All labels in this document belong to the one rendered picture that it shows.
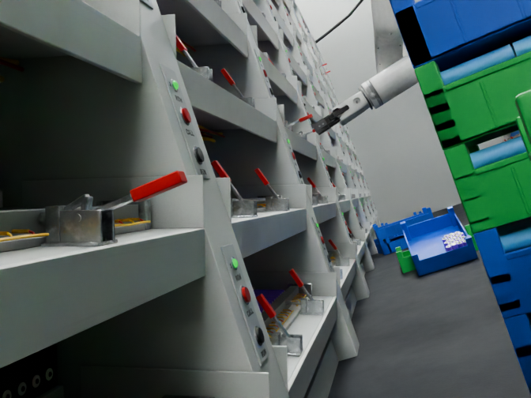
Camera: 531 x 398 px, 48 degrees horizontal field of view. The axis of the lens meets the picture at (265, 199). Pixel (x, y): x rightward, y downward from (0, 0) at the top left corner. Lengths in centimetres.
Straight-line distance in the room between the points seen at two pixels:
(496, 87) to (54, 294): 40
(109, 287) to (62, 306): 5
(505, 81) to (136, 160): 34
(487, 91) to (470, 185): 8
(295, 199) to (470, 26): 75
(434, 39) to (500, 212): 16
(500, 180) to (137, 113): 34
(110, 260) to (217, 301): 20
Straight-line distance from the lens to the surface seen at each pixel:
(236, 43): 121
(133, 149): 59
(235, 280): 60
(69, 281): 34
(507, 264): 57
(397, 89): 175
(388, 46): 183
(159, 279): 46
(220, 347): 58
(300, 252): 126
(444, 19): 58
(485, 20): 57
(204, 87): 78
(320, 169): 195
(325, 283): 125
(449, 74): 58
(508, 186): 56
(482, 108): 56
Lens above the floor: 30
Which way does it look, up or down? 3 degrees up
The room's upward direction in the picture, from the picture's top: 19 degrees counter-clockwise
